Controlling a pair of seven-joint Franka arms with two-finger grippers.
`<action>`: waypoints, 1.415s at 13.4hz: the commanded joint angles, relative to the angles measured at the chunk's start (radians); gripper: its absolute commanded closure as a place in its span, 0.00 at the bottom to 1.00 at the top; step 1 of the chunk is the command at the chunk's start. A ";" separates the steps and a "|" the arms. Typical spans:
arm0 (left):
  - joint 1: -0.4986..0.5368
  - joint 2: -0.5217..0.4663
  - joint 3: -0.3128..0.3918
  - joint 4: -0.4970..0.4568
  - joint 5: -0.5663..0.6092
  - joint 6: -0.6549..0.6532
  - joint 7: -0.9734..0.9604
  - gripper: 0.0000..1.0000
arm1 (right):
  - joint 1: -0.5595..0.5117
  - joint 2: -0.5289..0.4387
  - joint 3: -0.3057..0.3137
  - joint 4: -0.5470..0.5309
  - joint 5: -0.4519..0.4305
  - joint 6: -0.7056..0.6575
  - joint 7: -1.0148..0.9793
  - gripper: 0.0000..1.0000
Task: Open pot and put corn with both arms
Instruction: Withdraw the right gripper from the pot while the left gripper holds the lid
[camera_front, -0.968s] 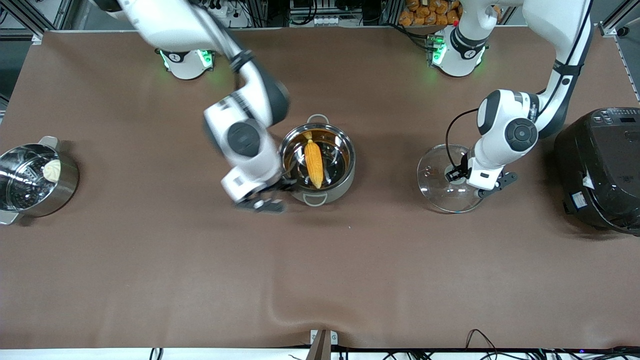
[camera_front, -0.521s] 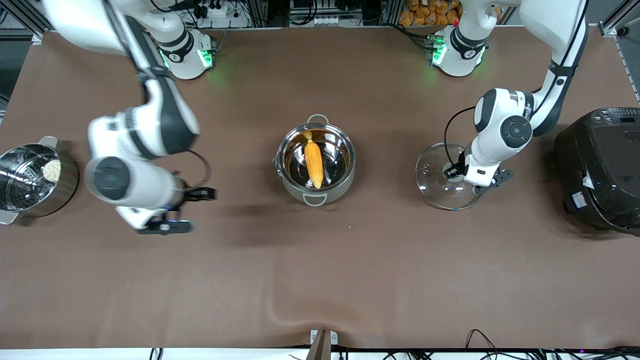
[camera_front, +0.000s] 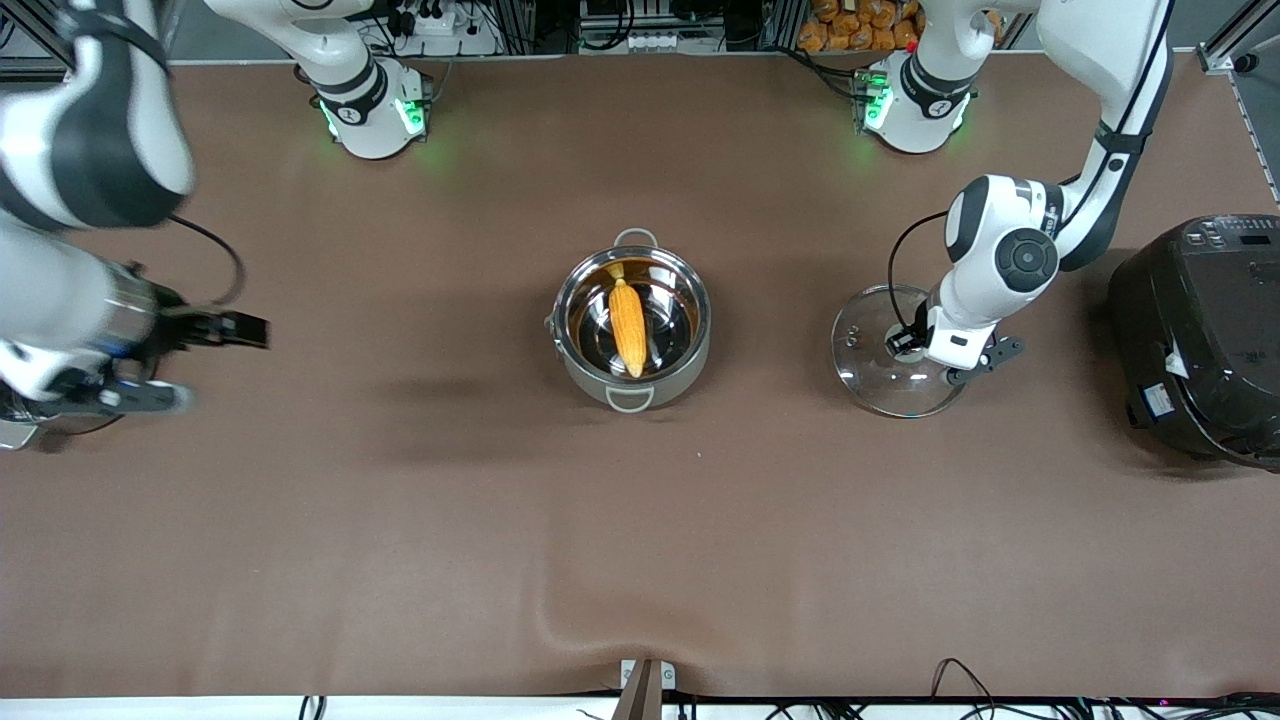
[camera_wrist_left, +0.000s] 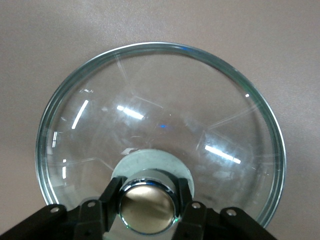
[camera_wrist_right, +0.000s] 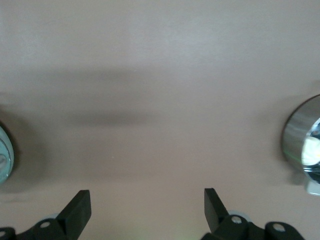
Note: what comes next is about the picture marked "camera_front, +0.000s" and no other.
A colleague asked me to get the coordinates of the glass pot lid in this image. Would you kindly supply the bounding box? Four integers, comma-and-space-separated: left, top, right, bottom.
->
831, 284, 969, 419

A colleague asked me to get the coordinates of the yellow corn cob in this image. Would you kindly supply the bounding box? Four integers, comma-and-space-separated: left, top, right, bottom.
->
605, 262, 650, 380

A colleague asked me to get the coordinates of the shiny steel steamer pot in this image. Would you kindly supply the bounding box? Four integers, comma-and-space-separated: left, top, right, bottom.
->
0, 262, 162, 451

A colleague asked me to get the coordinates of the grey steel cooking pot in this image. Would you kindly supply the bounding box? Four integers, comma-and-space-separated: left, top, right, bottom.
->
545, 228, 714, 413

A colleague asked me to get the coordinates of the black rice cooker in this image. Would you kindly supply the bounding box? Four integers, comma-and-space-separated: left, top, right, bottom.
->
1107, 213, 1280, 471

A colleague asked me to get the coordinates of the brown table mat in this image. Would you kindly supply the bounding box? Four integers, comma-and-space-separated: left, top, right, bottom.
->
0, 52, 1280, 701

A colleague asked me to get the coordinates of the bag of orange buns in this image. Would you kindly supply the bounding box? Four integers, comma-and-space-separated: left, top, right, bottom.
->
797, 0, 926, 54

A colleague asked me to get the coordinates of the white power strip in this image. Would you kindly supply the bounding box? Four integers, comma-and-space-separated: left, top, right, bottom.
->
385, 0, 501, 56

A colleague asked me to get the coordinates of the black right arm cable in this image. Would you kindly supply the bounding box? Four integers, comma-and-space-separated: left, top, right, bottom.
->
167, 213, 247, 310

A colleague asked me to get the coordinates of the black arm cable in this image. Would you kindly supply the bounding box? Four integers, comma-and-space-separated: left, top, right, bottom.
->
887, 211, 952, 337
167, 213, 247, 310

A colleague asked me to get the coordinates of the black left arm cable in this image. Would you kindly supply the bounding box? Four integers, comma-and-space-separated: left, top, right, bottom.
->
887, 211, 952, 337

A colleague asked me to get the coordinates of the black looped floor cable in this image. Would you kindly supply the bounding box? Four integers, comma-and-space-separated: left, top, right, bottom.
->
930, 657, 1003, 715

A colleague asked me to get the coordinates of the aluminium frame profile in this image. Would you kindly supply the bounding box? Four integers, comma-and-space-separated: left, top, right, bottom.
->
0, 0, 151, 89
1195, 0, 1280, 207

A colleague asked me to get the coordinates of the metal table edge bracket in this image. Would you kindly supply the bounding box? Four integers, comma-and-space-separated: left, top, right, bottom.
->
620, 658, 677, 692

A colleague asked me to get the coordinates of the grey camera pole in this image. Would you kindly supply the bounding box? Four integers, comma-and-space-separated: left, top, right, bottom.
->
611, 661, 655, 720

